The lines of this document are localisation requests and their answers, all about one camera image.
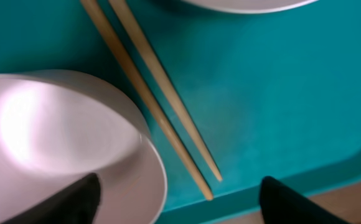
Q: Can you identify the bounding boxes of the pink shallow bowl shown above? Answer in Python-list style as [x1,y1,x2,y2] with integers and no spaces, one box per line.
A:
[0,70,167,223]

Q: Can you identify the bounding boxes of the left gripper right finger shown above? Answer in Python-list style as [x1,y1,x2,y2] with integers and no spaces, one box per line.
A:
[259,176,348,224]

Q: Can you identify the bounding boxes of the wooden chopstick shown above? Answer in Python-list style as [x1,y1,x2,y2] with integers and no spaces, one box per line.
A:
[81,0,213,200]
[110,0,223,182]

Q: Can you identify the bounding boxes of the teal plastic serving tray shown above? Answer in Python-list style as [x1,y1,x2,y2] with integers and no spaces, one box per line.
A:
[0,0,361,223]

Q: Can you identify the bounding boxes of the white round plate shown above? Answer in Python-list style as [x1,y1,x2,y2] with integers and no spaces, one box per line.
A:
[184,0,317,14]

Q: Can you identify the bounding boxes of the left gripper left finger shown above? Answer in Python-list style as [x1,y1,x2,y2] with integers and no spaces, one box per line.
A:
[3,173,101,224]

